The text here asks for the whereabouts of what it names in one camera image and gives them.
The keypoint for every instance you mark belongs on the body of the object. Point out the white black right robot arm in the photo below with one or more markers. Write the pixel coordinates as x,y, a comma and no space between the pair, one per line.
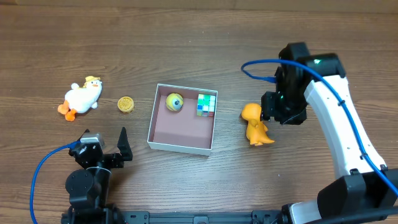
364,189

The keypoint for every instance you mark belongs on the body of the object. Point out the white box pink interior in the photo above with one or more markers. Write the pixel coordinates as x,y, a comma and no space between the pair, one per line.
180,131

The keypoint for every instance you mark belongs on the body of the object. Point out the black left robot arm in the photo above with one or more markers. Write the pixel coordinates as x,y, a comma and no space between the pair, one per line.
88,187

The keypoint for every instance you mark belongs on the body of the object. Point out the orange dinosaur figure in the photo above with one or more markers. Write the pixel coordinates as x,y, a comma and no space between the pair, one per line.
256,129

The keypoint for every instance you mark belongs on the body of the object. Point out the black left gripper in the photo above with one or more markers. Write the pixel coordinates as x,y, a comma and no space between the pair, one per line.
106,158

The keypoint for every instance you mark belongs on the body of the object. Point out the yellow one-eyed ball toy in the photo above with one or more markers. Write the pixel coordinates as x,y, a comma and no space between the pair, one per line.
174,102

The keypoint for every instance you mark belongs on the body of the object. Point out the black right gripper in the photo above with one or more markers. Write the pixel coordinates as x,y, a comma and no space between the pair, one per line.
270,106

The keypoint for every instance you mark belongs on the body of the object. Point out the round yellow cookie toy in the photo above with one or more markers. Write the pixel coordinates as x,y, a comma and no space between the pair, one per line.
126,104

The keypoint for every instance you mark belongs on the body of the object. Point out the white plush duck toy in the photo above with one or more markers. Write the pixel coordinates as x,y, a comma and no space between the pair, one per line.
80,99

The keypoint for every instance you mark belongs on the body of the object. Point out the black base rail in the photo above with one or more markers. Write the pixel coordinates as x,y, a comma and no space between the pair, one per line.
256,216

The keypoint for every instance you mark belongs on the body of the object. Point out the colourful puzzle cube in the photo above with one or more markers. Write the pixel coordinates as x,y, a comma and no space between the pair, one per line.
206,105

